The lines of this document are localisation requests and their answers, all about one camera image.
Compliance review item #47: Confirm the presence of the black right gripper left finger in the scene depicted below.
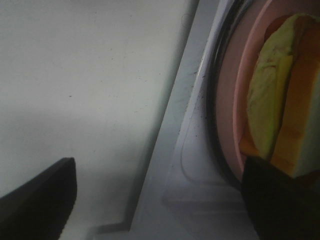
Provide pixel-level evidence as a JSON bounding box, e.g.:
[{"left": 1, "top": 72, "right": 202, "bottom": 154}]
[{"left": 0, "top": 157, "right": 77, "bottom": 240}]

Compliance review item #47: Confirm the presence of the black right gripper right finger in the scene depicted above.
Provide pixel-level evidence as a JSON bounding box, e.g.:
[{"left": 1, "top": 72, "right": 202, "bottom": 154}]
[{"left": 241, "top": 157, "right": 320, "bottom": 240}]

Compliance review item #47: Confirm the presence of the pink round plate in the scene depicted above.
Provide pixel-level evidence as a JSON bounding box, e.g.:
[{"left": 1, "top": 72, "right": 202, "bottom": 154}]
[{"left": 219, "top": 0, "right": 320, "bottom": 176}]

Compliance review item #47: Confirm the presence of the white microwave oven body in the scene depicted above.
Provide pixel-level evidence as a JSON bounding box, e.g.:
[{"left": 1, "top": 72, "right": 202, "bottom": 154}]
[{"left": 92, "top": 0, "right": 257, "bottom": 240}]

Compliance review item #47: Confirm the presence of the glass microwave turntable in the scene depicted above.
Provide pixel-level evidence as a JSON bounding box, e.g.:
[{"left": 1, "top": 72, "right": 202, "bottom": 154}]
[{"left": 207, "top": 0, "right": 251, "bottom": 186}]

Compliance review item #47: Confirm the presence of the sandwich with white bread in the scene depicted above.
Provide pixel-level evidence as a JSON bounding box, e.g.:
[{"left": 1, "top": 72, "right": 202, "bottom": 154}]
[{"left": 238, "top": 13, "right": 320, "bottom": 186}]

